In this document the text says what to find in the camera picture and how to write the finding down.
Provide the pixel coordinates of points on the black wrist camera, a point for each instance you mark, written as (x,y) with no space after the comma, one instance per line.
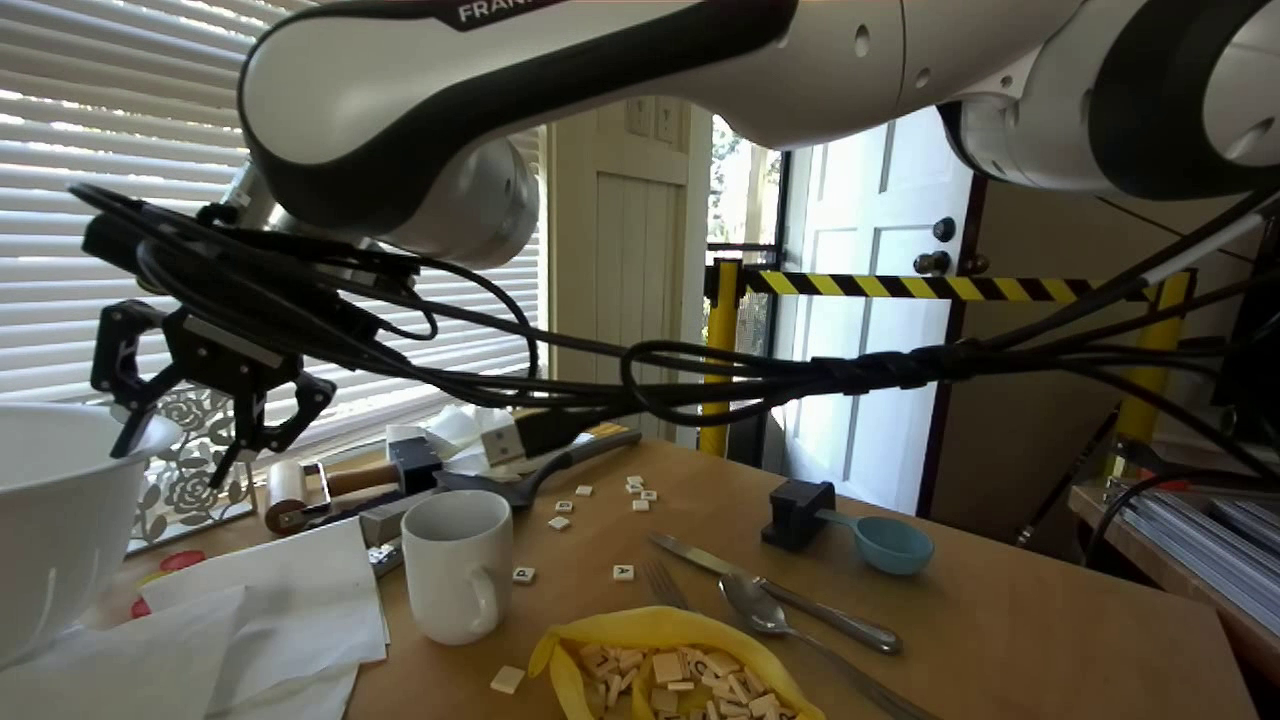
(201,245)

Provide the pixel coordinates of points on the small white letter tile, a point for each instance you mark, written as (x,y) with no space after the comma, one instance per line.
(620,569)
(526,572)
(634,480)
(582,488)
(643,503)
(504,676)
(559,521)
(567,507)

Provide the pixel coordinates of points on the stack of books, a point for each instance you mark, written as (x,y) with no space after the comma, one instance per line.
(1200,535)

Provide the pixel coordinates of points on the white panelled door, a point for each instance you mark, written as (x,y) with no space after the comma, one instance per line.
(625,264)

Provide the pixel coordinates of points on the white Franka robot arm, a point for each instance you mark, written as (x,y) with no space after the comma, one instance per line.
(532,81)

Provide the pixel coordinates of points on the blue plastic measuring cup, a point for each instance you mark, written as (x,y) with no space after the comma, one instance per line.
(889,547)

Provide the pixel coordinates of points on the white ceramic mug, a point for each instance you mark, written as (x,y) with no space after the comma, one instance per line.
(455,572)

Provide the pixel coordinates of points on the white plastic colander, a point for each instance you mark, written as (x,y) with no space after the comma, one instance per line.
(55,535)

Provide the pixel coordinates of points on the white window blinds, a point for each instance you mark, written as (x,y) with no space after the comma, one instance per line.
(82,106)

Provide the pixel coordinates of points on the wooden kitchen tool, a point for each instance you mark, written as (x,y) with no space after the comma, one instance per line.
(355,477)

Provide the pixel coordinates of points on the silver spoon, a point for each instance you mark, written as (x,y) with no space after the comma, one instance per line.
(756,607)

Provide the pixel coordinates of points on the white cloth napkin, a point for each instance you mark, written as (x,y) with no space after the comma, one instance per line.
(264,624)

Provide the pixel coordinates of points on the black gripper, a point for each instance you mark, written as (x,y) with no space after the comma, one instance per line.
(234,358)

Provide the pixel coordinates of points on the yellow banana-shaped tile pouch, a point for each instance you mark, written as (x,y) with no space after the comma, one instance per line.
(643,624)

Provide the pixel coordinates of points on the yellow barrier post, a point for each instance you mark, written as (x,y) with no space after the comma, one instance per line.
(720,320)
(1142,414)

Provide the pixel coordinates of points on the small black block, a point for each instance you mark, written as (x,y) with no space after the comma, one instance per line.
(796,512)

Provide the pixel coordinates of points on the white ornate metal trivet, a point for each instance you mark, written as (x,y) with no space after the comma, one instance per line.
(187,493)

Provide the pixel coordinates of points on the yellow black striped barrier bar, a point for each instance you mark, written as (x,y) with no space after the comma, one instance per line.
(932,285)

